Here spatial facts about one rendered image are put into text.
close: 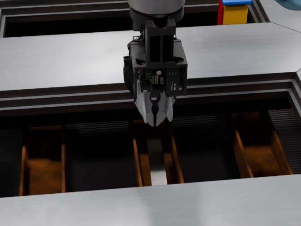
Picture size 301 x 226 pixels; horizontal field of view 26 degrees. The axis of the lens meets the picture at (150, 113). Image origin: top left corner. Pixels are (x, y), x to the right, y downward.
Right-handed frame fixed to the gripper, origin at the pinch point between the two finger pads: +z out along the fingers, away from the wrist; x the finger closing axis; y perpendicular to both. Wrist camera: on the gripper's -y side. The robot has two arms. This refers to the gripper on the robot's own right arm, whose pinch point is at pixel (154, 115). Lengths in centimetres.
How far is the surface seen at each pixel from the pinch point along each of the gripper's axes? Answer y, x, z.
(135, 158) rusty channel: -12.6, -1.8, 19.7
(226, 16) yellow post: -40.7, 20.2, 6.9
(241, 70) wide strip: -19.0, 18.3, 5.8
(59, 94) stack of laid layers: -17.4, -14.8, 7.5
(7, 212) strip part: 12.0, -22.0, 5.9
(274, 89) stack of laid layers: -16.7, 24.3, 9.0
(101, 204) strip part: 12.0, -9.0, 5.9
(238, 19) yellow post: -40.7, 22.7, 7.8
